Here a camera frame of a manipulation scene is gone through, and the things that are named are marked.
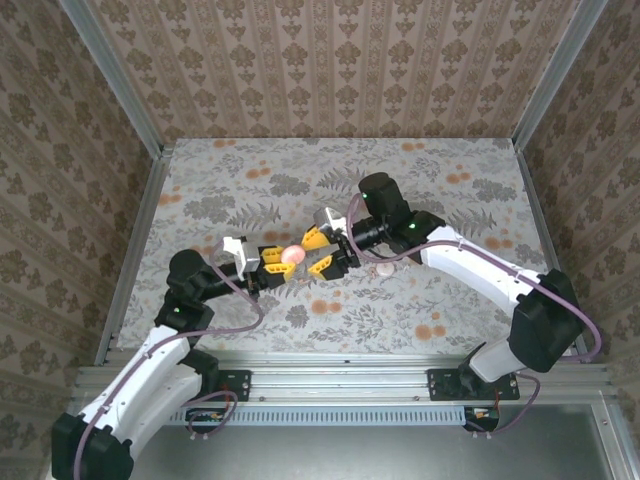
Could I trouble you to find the aluminium lower frame bar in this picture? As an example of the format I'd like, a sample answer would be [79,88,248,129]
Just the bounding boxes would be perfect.
[592,399,640,480]

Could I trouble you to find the black connector module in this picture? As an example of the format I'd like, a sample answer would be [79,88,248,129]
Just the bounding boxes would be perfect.
[463,407,501,432]
[185,407,226,435]

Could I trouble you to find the aluminium corner post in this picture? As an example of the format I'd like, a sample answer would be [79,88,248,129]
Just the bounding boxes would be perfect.
[58,0,166,159]
[512,0,612,151]

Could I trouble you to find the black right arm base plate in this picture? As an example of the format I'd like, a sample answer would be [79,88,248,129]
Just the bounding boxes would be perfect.
[426,368,521,402]

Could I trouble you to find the grey metal sheet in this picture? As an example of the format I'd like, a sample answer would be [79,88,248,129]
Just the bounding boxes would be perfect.
[129,405,621,480]

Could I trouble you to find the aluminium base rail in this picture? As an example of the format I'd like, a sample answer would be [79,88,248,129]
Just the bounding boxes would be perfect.
[74,349,619,404]

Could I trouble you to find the aluminium side rail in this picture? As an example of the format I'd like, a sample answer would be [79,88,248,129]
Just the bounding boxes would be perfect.
[94,144,176,369]
[514,147,591,364]

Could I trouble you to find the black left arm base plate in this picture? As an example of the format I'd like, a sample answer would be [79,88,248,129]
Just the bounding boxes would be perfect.
[215,368,252,402]

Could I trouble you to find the grey slotted cable duct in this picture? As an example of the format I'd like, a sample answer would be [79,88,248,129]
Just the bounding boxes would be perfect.
[167,404,471,427]

